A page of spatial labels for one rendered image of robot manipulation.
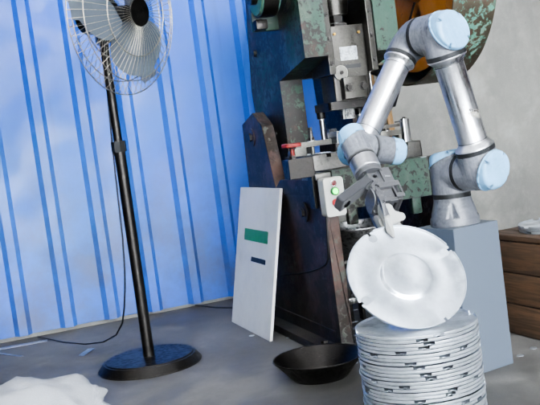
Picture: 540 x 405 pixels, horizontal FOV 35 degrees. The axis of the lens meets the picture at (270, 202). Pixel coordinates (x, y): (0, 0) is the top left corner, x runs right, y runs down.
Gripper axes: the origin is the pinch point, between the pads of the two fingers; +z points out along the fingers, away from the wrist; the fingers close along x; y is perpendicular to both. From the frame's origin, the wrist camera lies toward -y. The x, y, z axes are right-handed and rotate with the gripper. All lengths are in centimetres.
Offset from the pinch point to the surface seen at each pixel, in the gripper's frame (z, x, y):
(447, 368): 37.0, 1.3, 0.1
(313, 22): -119, 34, 25
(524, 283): -14, 66, 72
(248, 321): -65, 147, -3
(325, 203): -56, 60, 13
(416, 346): 32.1, -2.4, -6.4
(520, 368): 18, 58, 51
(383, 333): 23.7, 4.6, -9.4
